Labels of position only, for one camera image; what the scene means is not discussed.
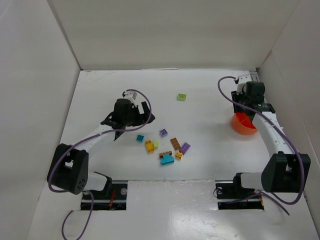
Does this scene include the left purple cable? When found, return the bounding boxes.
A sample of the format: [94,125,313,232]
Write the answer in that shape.
[47,89,152,240]

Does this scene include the yellow small lego brick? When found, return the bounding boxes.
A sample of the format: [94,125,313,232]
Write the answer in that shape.
[174,150,184,160]

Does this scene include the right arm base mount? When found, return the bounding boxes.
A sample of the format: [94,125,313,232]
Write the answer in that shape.
[213,173,264,210]

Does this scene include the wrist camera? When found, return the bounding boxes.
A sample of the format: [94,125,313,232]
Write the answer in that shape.
[234,74,252,94]
[122,90,137,102]

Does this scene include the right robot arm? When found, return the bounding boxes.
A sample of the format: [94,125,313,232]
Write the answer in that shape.
[231,80,311,193]

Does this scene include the light green lego brick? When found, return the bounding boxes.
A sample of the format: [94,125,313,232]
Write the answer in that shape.
[177,93,187,102]

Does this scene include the orange divided round container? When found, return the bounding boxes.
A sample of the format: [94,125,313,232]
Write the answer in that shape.
[231,112,258,136]

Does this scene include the yellow long lego brick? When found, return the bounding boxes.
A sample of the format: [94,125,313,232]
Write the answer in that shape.
[145,140,155,154]

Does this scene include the pale green small lego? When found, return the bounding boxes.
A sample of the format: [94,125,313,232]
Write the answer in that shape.
[153,140,159,150]

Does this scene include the brown long lego brick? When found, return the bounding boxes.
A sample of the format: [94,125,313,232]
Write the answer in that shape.
[170,137,181,151]

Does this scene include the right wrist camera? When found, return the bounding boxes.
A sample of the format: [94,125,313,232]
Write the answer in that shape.
[234,74,252,94]

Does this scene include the aluminium rail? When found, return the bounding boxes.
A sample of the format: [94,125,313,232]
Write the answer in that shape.
[249,70,309,201]

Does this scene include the purple printed lego brick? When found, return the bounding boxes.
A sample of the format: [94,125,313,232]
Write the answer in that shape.
[179,142,191,155]

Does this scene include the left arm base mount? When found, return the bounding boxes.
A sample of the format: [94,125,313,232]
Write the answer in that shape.
[84,172,128,211]

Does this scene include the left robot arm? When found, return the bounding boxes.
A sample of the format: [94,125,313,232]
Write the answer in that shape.
[47,98,155,196]

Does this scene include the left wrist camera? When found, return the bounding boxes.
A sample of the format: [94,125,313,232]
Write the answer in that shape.
[122,90,137,102]

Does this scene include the purple square lego brick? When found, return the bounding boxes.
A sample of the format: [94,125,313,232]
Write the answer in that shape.
[159,128,168,138]

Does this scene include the teal square lego brick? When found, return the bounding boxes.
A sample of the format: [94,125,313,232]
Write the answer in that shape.
[136,134,145,143]

